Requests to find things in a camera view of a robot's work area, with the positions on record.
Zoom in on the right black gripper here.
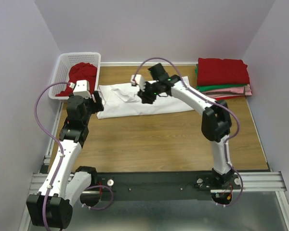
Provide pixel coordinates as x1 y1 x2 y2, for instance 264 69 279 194
139 79 162 105

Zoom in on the white t-shirt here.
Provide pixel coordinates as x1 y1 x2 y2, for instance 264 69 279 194
96 76 196 120

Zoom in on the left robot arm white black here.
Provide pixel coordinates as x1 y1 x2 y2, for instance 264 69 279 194
26 91 104 230

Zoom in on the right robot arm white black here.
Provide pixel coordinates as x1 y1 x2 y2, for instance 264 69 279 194
131 63 235 189

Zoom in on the crumpled dark red t-shirt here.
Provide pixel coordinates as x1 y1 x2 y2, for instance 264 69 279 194
55 62 97 97

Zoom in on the white plastic laundry basket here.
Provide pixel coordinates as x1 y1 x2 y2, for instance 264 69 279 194
51 52 101 90

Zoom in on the folded green t-shirt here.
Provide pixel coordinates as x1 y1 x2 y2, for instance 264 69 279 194
195 64 246 93

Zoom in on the folded dark red t-shirt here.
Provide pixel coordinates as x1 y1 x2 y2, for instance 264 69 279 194
197 58 250 86

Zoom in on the folded grey t-shirt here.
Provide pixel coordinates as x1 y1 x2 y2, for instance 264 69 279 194
203 91 245 98

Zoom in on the folded bright red t-shirt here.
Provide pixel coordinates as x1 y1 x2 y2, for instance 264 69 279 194
214 95 239 100

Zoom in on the folded beige pink t-shirt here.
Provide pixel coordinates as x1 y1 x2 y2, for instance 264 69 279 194
204 85 252 99

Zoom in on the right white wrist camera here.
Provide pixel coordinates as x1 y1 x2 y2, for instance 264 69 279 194
130 74 146 92

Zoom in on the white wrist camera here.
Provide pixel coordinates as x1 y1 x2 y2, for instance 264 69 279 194
68 80 91 99
130 74 146 92

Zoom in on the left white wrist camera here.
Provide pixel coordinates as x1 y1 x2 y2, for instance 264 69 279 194
68 80 91 99

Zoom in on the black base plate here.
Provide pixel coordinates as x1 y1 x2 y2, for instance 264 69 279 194
79 170 241 205

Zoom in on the aluminium frame rail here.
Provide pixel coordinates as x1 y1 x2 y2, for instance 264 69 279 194
17 103 289 231

